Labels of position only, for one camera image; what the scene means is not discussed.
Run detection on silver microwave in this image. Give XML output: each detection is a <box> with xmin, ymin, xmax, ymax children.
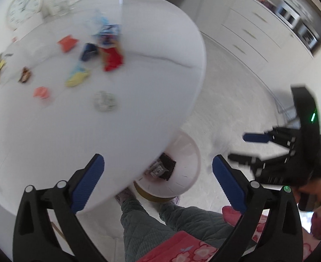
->
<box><xmin>275</xmin><ymin>0</ymin><xmax>303</xmax><ymax>26</ymax></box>

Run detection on red and orange packet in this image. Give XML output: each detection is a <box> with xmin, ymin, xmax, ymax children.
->
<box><xmin>99</xmin><ymin>46</ymin><xmax>124</xmax><ymax>72</ymax></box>

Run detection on white round waste bin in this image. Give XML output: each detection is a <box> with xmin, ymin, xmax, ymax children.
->
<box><xmin>133</xmin><ymin>129</ymin><xmax>202</xmax><ymax>198</ymax></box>

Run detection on clear container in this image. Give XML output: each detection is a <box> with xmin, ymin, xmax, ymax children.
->
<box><xmin>47</xmin><ymin>0</ymin><xmax>75</xmax><ymax>17</ymax></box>

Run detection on yellow and blue wrapper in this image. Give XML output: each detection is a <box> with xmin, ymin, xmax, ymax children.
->
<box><xmin>65</xmin><ymin>61</ymin><xmax>91</xmax><ymax>88</ymax></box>

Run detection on black snack packet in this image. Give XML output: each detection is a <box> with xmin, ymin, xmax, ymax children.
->
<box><xmin>147</xmin><ymin>153</ymin><xmax>177</xmax><ymax>181</ymax></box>

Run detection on red wrapper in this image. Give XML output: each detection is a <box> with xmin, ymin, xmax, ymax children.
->
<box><xmin>57</xmin><ymin>35</ymin><xmax>80</xmax><ymax>52</ymax></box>

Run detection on white drawer cabinet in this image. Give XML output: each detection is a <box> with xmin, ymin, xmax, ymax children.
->
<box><xmin>222</xmin><ymin>0</ymin><xmax>314</xmax><ymax>81</ymax></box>

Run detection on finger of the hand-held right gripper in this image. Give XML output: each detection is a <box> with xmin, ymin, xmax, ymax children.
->
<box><xmin>228</xmin><ymin>152</ymin><xmax>295</xmax><ymax>174</ymax></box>
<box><xmin>243</xmin><ymin>127</ymin><xmax>301</xmax><ymax>148</ymax></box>

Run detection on person's grey quilted pants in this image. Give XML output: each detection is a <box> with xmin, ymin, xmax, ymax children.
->
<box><xmin>120</xmin><ymin>194</ymin><xmax>259</xmax><ymax>262</ymax></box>

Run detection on white round clock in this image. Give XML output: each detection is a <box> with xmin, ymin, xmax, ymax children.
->
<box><xmin>6</xmin><ymin>0</ymin><xmax>43</xmax><ymax>30</ymax></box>

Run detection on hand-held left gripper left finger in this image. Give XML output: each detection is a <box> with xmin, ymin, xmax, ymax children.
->
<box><xmin>12</xmin><ymin>153</ymin><xmax>108</xmax><ymax>262</ymax></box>

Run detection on small pink-red wrapper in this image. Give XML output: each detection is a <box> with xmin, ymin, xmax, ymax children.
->
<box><xmin>33</xmin><ymin>86</ymin><xmax>52</xmax><ymax>99</ymax></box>

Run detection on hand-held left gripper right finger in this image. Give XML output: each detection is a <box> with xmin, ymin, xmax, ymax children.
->
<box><xmin>210</xmin><ymin>155</ymin><xmax>304</xmax><ymax>262</ymax></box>

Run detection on person's right hand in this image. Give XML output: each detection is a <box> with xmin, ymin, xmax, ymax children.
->
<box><xmin>297</xmin><ymin>177</ymin><xmax>321</xmax><ymax>197</ymax></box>

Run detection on person's purple slipper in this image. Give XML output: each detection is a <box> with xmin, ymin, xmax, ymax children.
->
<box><xmin>115</xmin><ymin>188</ymin><xmax>136</xmax><ymax>205</ymax></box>

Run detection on dark blue wrapper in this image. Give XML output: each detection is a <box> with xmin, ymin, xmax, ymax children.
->
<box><xmin>80</xmin><ymin>43</ymin><xmax>99</xmax><ymax>61</ymax></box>

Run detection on brown wrapper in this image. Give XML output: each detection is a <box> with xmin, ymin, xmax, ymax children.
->
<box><xmin>18</xmin><ymin>67</ymin><xmax>33</xmax><ymax>83</ymax></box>

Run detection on blue snack packet bag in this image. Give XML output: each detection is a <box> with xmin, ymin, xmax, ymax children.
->
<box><xmin>85</xmin><ymin>9</ymin><xmax>122</xmax><ymax>45</ymax></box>

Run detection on tan round table base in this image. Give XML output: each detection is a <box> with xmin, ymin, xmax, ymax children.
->
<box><xmin>133</xmin><ymin>181</ymin><xmax>177</xmax><ymax>203</ymax></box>

